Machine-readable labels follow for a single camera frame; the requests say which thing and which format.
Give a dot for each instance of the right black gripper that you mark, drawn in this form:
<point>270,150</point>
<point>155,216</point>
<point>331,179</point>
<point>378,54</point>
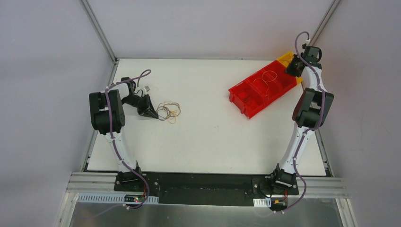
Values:
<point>294,67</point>

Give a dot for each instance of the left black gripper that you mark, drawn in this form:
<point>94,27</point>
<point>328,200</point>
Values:
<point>143,104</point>

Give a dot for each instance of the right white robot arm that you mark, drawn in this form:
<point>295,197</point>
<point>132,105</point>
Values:
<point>309,114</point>

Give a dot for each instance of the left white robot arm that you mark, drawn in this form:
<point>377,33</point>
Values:
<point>108,118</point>

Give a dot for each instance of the yellow plastic bin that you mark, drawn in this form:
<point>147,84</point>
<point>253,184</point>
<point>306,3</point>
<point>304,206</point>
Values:
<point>286,58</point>

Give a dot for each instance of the red bin near yellow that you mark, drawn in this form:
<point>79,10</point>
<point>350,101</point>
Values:
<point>276,80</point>

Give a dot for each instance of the middle red bin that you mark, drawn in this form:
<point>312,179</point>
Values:
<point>255,81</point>

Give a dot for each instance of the front red bin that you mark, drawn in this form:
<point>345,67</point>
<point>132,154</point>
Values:
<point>247,99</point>

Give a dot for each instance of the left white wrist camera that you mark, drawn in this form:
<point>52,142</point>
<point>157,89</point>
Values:
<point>145,89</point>

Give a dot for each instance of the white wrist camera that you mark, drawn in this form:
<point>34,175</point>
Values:
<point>305,42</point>
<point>145,89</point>

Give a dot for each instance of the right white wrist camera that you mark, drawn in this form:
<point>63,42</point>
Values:
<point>305,42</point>

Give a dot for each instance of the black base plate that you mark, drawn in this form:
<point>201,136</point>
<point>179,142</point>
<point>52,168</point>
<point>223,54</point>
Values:
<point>203,189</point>

